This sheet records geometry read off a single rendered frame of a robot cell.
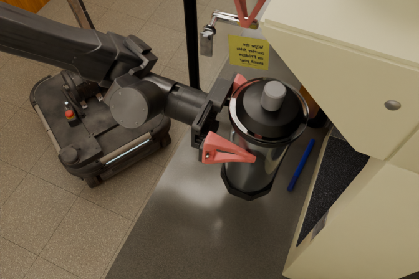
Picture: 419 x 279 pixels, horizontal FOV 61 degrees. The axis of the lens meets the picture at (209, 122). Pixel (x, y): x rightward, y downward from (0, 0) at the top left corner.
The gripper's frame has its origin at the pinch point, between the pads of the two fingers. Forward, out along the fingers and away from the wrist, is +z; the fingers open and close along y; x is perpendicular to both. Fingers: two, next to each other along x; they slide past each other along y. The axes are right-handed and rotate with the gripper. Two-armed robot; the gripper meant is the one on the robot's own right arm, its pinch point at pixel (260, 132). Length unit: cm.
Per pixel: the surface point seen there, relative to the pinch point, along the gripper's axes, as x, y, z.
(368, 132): -24.8, -12.6, 7.9
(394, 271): -1.1, -12.4, 21.1
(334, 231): -5.2, -12.3, 12.3
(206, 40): 0.1, 14.3, -15.0
